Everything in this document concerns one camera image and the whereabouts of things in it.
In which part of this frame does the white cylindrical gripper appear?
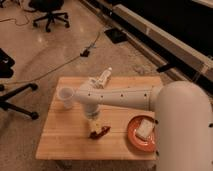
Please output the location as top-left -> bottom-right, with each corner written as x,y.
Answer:
84,106 -> 102,134

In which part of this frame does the dark red dried pepper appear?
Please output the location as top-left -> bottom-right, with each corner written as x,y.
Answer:
89,126 -> 111,139

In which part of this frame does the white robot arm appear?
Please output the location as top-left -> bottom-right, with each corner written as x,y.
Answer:
75,81 -> 213,171

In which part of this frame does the wooden table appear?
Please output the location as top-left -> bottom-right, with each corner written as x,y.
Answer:
35,76 -> 164,162

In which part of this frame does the white sponge block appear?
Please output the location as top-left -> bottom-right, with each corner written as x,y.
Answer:
136,119 -> 154,140

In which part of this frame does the small white bottle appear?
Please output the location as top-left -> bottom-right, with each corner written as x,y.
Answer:
97,67 -> 112,88

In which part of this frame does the orange round plate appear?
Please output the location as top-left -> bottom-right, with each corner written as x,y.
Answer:
127,115 -> 156,152

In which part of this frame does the black floor plate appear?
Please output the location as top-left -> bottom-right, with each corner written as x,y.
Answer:
105,28 -> 127,44

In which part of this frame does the black chair base left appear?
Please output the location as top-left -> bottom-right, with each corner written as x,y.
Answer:
0,48 -> 40,121

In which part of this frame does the black office chair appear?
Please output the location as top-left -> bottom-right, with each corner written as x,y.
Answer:
29,0 -> 70,32

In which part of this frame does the black floor cable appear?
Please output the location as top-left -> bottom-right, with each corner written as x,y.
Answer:
0,26 -> 111,86

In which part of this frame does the long grey rail beam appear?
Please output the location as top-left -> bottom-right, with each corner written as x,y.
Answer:
79,0 -> 213,83

